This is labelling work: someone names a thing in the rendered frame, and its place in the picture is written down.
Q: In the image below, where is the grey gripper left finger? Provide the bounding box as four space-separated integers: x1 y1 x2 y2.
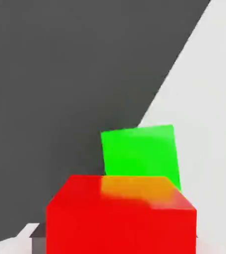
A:
0 222 48 254

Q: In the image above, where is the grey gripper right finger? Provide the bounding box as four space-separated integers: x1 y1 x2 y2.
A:
196 233 215 254

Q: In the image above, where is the small red cube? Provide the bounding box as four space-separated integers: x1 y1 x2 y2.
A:
46 174 197 254

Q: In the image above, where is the small green cube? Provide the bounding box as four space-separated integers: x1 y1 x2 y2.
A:
100 124 182 194

